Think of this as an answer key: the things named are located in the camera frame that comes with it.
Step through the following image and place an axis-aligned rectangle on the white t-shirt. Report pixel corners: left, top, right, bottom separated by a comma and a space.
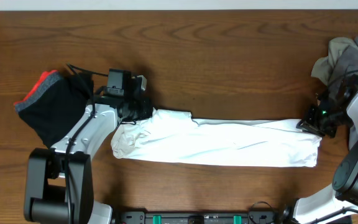
111, 110, 321, 167

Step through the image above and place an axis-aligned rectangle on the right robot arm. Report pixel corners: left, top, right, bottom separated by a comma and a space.
287, 93, 358, 223

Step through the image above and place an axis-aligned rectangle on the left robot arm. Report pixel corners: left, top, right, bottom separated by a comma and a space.
15, 70, 152, 223

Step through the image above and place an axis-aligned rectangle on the olive grey garment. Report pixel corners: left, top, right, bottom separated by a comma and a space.
311, 37, 358, 86

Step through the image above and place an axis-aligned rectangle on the folded black garment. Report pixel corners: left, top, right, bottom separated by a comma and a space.
18, 73, 94, 147

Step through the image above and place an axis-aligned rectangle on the folded grey garment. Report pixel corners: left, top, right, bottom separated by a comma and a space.
14, 71, 62, 113

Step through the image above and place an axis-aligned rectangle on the folded red garment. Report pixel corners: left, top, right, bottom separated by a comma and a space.
14, 70, 58, 106

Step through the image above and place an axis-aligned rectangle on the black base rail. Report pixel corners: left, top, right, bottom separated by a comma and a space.
111, 208, 290, 224

